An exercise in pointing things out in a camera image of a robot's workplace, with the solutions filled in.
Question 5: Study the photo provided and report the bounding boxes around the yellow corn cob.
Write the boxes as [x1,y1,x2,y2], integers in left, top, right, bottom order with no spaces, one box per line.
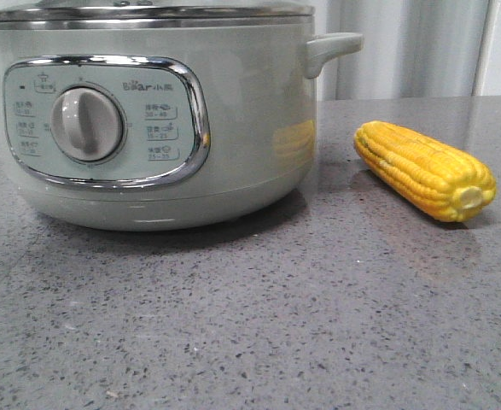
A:
[353,120,497,222]

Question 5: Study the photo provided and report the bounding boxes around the glass lid with steel rim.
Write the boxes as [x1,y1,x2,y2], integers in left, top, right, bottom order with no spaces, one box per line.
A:
[0,1,314,22]

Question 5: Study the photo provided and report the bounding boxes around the pale green electric cooking pot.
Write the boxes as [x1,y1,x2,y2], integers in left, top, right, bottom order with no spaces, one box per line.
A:
[0,16,364,232]

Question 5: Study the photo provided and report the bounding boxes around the white pleated curtain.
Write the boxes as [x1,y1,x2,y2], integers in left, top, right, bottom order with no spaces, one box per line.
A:
[0,1,501,99]

